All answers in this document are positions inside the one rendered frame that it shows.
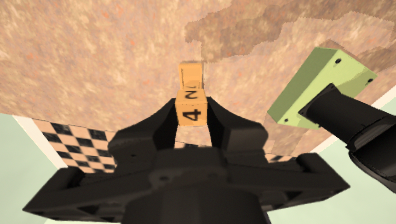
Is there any orange shallow tray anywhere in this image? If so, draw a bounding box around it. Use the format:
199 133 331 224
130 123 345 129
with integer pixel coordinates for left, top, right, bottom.
178 63 202 90

